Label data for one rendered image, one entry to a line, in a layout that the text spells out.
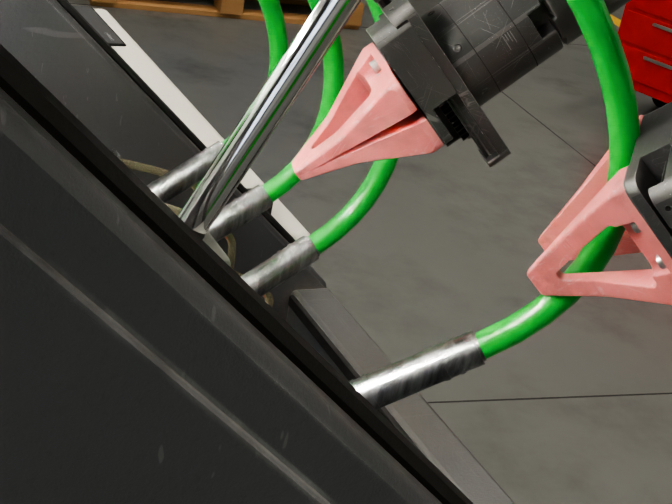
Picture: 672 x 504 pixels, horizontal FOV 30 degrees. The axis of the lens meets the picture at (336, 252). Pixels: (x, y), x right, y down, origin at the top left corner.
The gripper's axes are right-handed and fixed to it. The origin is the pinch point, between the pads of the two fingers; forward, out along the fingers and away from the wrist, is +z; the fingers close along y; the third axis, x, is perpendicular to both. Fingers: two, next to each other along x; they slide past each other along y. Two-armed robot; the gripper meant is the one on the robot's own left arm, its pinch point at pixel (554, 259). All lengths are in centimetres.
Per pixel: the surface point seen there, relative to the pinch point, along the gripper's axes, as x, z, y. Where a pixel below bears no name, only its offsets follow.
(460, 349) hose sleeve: 0.6, 5.1, 3.6
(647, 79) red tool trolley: 134, 134, -412
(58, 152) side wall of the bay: -21.2, -9.9, 32.6
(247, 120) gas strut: -18.7, -9.9, 27.2
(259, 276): -3.5, 21.9, -8.8
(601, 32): -8.6, -8.1, -0.6
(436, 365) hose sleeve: 0.5, 6.3, 4.2
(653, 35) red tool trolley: 120, 123, -417
